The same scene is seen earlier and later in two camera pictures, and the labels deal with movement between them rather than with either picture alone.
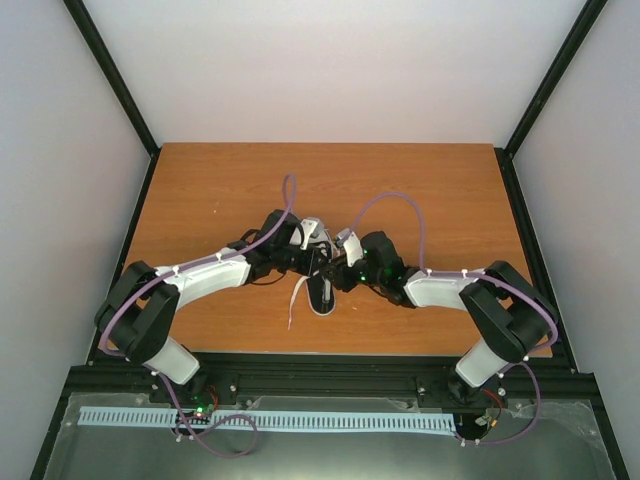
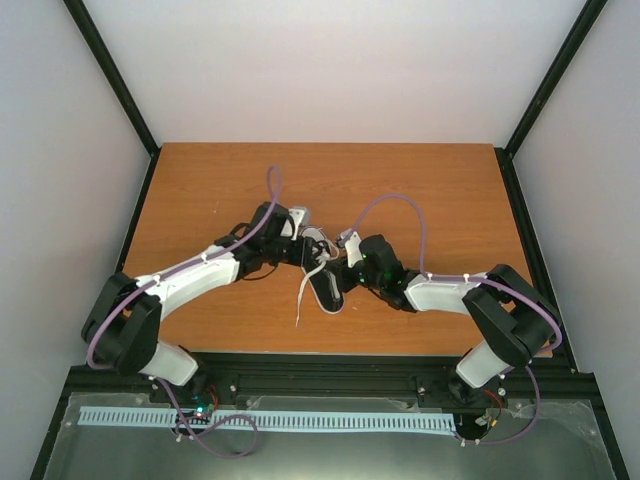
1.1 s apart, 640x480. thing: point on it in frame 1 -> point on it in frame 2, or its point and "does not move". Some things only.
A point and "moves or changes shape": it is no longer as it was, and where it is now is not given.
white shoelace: (296, 287) -> (321, 259)
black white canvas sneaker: (316, 265) moves or changes shape
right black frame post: (578, 35) does not move
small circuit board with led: (201, 409) does not move
